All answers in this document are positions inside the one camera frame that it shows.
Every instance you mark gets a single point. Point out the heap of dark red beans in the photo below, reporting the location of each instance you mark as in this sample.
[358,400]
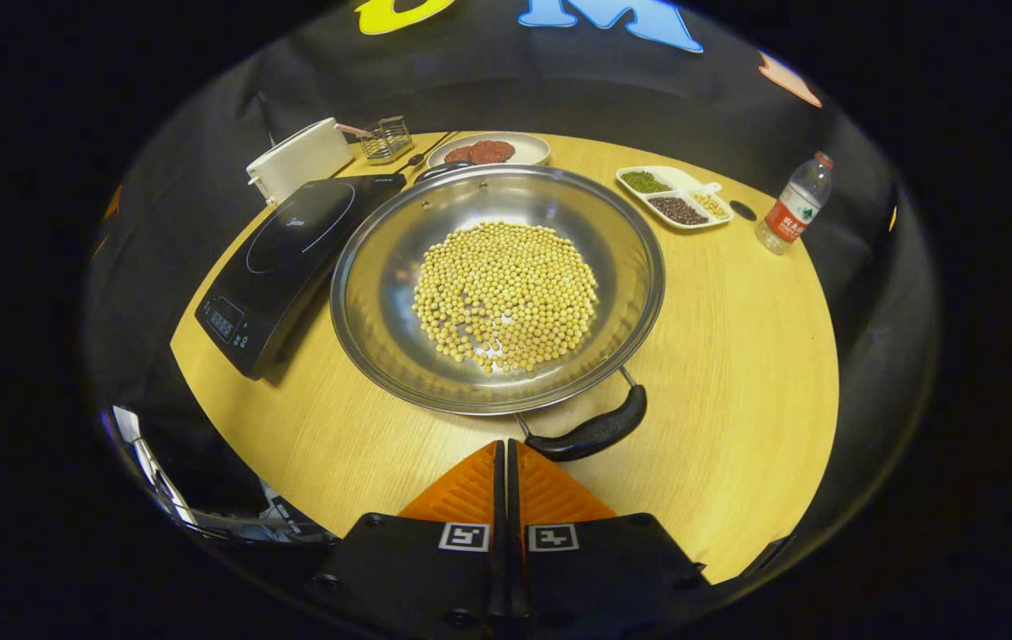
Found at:
[678,211]

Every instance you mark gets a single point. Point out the white round plate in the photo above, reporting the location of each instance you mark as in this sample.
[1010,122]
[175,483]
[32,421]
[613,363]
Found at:
[530,147]

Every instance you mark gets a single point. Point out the red meat steak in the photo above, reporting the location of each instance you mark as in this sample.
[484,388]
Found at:
[493,151]
[458,155]

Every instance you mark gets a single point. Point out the stainless steel pot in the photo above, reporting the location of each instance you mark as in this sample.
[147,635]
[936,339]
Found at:
[381,293]

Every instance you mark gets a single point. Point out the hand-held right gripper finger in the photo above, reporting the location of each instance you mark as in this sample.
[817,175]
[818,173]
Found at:
[499,533]
[513,533]

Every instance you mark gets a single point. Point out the black induction cooktop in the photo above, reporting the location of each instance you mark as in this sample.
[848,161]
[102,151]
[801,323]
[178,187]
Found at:
[292,240]

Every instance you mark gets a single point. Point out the pile of soybeans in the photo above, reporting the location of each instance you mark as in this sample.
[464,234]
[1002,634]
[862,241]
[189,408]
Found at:
[506,293]

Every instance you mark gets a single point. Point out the clear water bottle red label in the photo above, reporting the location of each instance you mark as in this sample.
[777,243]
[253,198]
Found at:
[792,209]

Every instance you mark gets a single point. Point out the heap of green mung beans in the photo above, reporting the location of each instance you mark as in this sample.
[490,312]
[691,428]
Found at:
[645,181]

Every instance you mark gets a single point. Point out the small heap of yellow beans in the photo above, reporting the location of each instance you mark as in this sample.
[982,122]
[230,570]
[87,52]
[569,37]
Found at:
[712,205]

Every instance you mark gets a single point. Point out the red striped straw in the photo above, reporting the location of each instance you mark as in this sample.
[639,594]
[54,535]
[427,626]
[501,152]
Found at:
[353,131]

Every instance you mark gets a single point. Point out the white divided dish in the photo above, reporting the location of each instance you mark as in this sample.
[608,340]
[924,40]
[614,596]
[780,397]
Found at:
[683,182]

